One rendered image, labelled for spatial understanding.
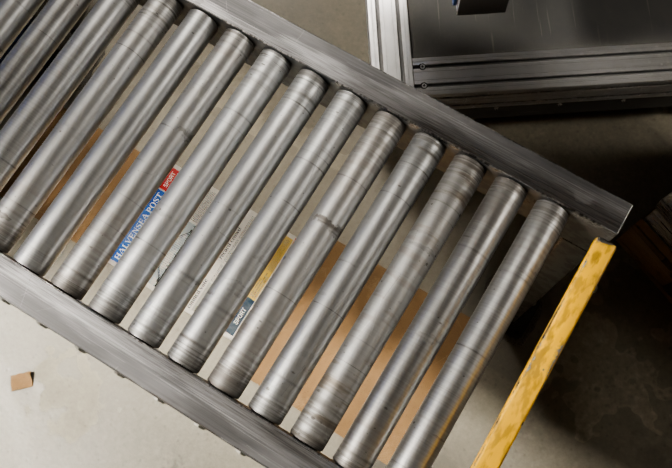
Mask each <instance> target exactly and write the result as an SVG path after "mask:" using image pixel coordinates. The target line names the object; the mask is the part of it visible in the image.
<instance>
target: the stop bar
mask: <svg viewBox="0 0 672 468"><path fill-rule="evenodd" d="M616 249H617V247H616V245H615V244H613V243H611V242H609V241H607V240H605V239H604V238H602V237H596V238H595V239H594V240H593V242H592V244H591V246H590V248H589V250H588V251H587V253H586V255H585V257H584V259H583V261H582V262H581V264H580V266H579V268H578V270H577V272H576V274H575V275H574V277H573V279H572V281H571V283H570V285H569V286H568V288H567V290H566V292H565V294H564V296H563V298H562V299H561V301H560V303H559V305H558V307H557V309H556V311H555V312H554V314H553V316H552V318H551V320H550V322H549V323H548V325H547V327H546V329H545V331H544V333H543V335H542V336H541V338H540V340H539V342H538V344H537V346H536V347H535V349H534V351H533V353H532V355H531V357H530V359H529V360H528V362H527V364H526V366H525V368H524V370H523V372H522V373H521V375H520V377H519V379H518V381H517V383H516V384H515V386H514V388H513V390H512V392H511V394H510V396H509V397H508V399H507V401H506V403H505V405H504V407H503V408H502V410H501V412H500V414H499V416H498V418H497V420H496V421H495V423H494V425H493V427H492V429H491V431H490V432H489V434H488V436H487V438H486V440H485V442H484V444H483V445H482V447H481V449H480V451H479V453H478V455H477V457H476V458H475V460H474V462H473V464H472V466H471V468H500V466H501V465H502V463H503V461H504V459H505V457H506V455H507V453H508V451H509V450H510V448H511V446H512V444H513V442H514V440H515V438H516V436H517V435H518V433H519V431H520V429H521V427H522V425H523V423H524V421H525V420H526V418H527V416H528V414H529V412H530V410H531V408H532V406H533V404H534V403H535V401H536V399H537V397H538V395H539V393H540V391H541V389H542V388H543V386H544V384H545V382H546V380H547V378H548V376H549V374H550V373H551V371H552V369H553V367H554V365H555V363H556V361H557V359H558V358H559V356H560V354H561V352H562V350H563V348H564V346H565V344H566V343H567V341H568V339H569V337H570V335H571V333H572V331H573V329H574V327H575V326H576V324H577V322H578V320H579V318H580V316H581V314H582V312H583V311H584V309H585V307H586V305H587V303H588V301H589V299H590V297H591V296H592V294H593V293H595V292H596V291H597V289H598V286H597V284H598V282H599V281H600V279H601V277H602V275H603V273H604V271H605V269H606V267H607V266H608V264H609V262H610V260H611V258H612V256H613V254H614V252H615V251H616Z"/></svg>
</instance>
